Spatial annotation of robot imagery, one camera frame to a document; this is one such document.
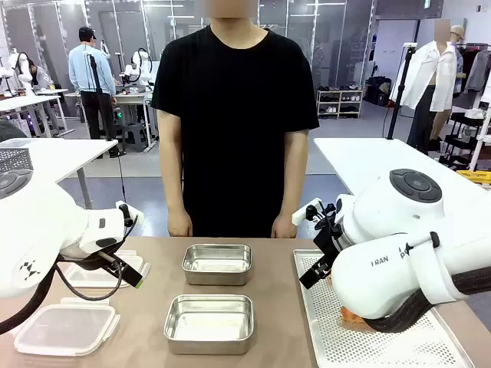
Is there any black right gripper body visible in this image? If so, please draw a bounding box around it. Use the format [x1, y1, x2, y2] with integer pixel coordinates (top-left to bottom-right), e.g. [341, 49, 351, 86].
[312, 220, 348, 258]

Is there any black bags pile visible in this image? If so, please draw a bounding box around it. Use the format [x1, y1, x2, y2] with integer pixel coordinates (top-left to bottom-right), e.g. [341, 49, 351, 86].
[365, 75, 393, 107]

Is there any black wire shelf cart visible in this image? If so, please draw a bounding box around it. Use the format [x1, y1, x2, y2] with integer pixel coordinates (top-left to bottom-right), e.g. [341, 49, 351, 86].
[438, 110, 491, 170]

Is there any grey perforated basket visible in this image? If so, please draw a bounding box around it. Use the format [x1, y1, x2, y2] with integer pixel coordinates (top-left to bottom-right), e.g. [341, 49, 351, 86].
[0, 147, 34, 174]

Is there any black tripod pole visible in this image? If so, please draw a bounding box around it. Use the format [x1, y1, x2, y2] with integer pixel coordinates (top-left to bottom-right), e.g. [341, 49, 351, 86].
[386, 44, 418, 140]

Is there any mannequin with beige hat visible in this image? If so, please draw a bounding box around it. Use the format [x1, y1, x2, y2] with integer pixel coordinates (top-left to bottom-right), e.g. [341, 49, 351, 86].
[449, 25, 467, 95]

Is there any man in light blue shirt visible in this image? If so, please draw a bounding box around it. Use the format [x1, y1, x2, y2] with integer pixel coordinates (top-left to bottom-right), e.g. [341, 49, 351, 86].
[68, 26, 127, 159]

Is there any person's left hand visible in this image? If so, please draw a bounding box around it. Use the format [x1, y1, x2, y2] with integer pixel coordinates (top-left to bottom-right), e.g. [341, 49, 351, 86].
[271, 213, 299, 240]

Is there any grey step stool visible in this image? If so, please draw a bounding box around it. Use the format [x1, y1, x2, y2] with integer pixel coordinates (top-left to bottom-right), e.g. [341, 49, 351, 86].
[116, 122, 150, 153]

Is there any clear plastic clip lid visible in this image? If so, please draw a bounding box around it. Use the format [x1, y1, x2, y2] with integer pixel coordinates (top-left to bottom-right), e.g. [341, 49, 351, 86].
[14, 297, 121, 357]
[56, 248, 152, 290]

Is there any small steel rectangular container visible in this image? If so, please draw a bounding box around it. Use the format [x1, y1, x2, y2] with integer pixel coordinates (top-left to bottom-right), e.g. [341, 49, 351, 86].
[181, 243, 253, 287]

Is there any yellow flat box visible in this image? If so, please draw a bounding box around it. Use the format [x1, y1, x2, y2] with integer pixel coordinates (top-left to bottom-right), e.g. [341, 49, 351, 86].
[455, 169, 491, 190]

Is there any clear box on side table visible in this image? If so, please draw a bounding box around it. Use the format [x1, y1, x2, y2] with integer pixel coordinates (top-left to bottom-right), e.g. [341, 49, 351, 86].
[0, 138, 32, 150]

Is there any white shoe rack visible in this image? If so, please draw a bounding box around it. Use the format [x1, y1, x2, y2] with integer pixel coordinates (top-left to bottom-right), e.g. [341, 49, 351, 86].
[316, 88, 364, 120]

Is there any perforated metal baking tray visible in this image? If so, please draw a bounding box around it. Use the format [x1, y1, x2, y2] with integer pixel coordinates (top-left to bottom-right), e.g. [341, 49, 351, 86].
[292, 248, 476, 368]

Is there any person's left forearm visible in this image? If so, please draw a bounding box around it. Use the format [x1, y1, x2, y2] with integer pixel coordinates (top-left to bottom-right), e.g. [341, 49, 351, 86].
[281, 128, 310, 219]

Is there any seated woman with dark hair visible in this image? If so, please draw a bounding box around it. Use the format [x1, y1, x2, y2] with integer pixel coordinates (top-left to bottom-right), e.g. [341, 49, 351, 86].
[15, 51, 58, 135]

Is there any white background work desk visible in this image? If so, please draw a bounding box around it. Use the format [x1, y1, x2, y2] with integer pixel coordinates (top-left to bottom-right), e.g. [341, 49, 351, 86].
[0, 88, 76, 138]

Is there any mannequin in white shirt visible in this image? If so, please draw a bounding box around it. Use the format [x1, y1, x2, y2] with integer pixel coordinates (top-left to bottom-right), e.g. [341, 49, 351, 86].
[390, 18, 460, 154]

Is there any black right arm cable sleeve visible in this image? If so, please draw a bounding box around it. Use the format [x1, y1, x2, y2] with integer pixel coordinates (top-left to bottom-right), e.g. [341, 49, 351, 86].
[364, 268, 491, 334]

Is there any person's right forearm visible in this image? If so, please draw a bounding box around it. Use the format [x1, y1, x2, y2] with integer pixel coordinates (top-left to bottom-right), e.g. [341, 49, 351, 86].
[157, 109, 186, 216]

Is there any black stand with cable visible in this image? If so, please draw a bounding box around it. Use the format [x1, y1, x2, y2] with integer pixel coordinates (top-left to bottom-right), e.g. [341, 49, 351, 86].
[86, 53, 128, 156]

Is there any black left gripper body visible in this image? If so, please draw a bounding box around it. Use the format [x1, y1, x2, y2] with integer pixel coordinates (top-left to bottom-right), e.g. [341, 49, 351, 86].
[91, 248, 127, 275]

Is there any large steel rectangular container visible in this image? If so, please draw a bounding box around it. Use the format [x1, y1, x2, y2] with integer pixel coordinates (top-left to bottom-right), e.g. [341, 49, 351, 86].
[163, 294, 255, 356]

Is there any person's right hand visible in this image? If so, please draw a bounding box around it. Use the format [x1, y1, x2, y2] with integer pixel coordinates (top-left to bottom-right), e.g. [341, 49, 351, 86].
[167, 210, 194, 238]

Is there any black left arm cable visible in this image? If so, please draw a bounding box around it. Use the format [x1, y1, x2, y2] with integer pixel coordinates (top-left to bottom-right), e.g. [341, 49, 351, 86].
[0, 214, 139, 335]

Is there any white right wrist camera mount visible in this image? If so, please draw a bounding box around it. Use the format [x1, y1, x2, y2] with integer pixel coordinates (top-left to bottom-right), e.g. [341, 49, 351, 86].
[292, 197, 338, 232]

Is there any person in black t-shirt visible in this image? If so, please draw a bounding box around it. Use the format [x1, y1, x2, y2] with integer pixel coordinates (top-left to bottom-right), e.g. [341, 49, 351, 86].
[150, 22, 321, 238]

